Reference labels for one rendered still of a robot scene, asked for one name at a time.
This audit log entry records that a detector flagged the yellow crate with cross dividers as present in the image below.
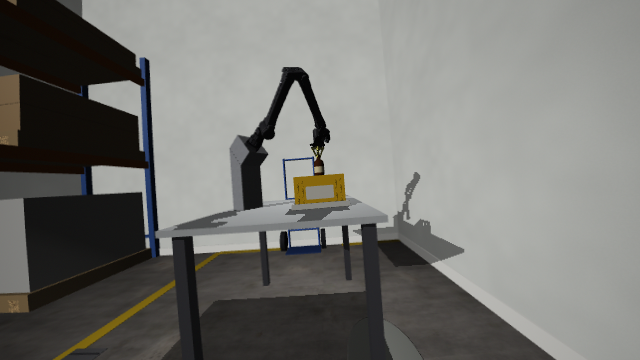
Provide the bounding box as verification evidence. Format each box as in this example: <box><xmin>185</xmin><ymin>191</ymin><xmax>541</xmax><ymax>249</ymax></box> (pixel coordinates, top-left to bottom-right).
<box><xmin>293</xmin><ymin>174</ymin><xmax>346</xmax><ymax>205</ymax></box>

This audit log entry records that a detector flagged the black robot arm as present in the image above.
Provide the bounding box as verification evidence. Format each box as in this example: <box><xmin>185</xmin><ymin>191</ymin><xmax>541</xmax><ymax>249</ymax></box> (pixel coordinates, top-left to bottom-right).
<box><xmin>245</xmin><ymin>67</ymin><xmax>330</xmax><ymax>152</ymax></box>

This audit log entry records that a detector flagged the brown glass bottle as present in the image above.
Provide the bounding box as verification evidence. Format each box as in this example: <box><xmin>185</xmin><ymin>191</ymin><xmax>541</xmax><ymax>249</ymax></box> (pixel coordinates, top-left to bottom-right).
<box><xmin>314</xmin><ymin>154</ymin><xmax>325</xmax><ymax>176</ymax></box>

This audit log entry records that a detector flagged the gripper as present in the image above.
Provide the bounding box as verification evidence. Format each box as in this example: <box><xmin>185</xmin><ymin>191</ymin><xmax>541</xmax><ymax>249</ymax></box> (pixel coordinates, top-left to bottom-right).
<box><xmin>310</xmin><ymin>136</ymin><xmax>325</xmax><ymax>158</ymax></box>

